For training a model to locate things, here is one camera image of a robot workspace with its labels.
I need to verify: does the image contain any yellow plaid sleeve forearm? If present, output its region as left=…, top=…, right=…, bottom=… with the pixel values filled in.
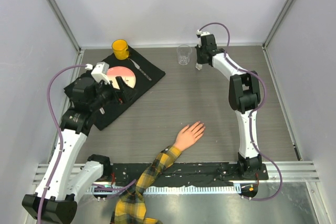
left=111, top=145, right=182, bottom=224

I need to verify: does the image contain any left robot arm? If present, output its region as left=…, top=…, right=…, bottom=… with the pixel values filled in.
left=22, top=76, right=133, bottom=223

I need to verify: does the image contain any clear nail polish bottle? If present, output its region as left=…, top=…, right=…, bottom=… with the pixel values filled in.
left=195, top=63, right=203, bottom=70

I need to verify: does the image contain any white slotted cable duct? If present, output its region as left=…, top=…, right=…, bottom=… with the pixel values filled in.
left=86, top=184, right=241, bottom=195

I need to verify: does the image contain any silver table knife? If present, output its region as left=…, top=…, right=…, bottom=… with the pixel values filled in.
left=129, top=58, right=152, bottom=81

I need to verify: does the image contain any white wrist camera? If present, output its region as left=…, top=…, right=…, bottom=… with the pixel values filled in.
left=196, top=30, right=210, bottom=38
left=91, top=62, right=110, bottom=84

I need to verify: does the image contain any clear plastic cup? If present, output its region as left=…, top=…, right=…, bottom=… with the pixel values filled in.
left=176, top=45, right=192, bottom=66

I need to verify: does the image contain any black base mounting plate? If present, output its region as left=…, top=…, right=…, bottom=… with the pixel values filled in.
left=110, top=162, right=269, bottom=184

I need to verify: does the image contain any mannequin hand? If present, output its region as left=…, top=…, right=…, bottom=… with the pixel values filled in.
left=173, top=121, right=205, bottom=152

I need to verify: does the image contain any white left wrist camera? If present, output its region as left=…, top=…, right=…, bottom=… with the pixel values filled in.
left=91, top=62, right=110, bottom=84

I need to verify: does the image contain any yellow mug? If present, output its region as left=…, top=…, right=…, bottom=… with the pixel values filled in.
left=112, top=39, right=130, bottom=60

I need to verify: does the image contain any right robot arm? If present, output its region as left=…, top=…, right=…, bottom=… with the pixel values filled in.
left=195, top=30, right=262, bottom=179

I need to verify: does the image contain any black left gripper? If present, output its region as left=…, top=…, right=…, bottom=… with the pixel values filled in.
left=89, top=76, right=137, bottom=111

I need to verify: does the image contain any pink round plate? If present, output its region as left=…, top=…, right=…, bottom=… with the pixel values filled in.
left=107, top=66, right=136, bottom=89

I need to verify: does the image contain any black cloth placemat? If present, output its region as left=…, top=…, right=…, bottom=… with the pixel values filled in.
left=60, top=48, right=165, bottom=135

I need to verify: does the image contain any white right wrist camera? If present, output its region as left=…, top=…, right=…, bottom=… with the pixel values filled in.
left=196, top=30, right=210, bottom=38

